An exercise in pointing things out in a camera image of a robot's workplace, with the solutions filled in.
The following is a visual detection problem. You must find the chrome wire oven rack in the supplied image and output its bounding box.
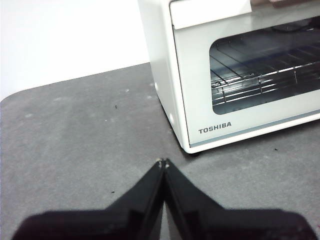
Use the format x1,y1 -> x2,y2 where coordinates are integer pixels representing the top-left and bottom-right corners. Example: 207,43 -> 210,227
209,39 -> 320,87

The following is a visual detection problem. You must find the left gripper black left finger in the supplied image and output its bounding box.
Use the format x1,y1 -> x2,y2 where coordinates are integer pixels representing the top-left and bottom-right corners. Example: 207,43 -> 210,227
11,157 -> 166,240

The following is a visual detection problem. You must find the white Toshiba toaster oven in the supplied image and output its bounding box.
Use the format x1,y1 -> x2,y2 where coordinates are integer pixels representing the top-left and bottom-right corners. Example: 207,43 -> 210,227
136,0 -> 320,155

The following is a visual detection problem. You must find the glass oven door with handle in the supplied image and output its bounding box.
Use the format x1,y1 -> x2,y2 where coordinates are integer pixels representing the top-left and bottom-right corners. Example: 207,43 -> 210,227
168,0 -> 320,149

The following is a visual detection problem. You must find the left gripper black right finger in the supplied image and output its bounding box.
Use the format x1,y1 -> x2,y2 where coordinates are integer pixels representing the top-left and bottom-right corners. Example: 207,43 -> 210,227
161,158 -> 317,240

